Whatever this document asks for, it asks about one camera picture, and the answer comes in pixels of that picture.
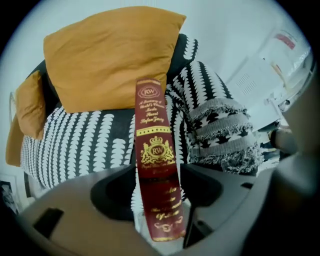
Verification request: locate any red hardcover book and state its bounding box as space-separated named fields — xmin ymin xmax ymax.
xmin=134 ymin=77 xmax=188 ymax=243

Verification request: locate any black and white poster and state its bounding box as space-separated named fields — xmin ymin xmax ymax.
xmin=0 ymin=179 xmax=20 ymax=215

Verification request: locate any large orange pillow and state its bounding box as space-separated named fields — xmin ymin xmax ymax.
xmin=42 ymin=5 xmax=188 ymax=114

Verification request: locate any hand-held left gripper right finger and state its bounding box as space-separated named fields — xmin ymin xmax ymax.
xmin=179 ymin=163 xmax=260 ymax=249

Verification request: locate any patterned fringed throw blanket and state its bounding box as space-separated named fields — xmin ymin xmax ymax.
xmin=165 ymin=60 xmax=263 ymax=176

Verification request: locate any white cabinet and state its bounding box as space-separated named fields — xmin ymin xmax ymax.
xmin=225 ymin=55 xmax=285 ymax=131

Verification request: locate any small orange pillow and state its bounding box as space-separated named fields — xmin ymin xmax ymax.
xmin=14 ymin=70 xmax=47 ymax=141

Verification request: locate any black and white patterned sofa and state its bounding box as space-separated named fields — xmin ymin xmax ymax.
xmin=4 ymin=33 xmax=262 ymax=201

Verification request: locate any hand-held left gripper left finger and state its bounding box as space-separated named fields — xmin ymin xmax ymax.
xmin=18 ymin=164 xmax=157 ymax=256

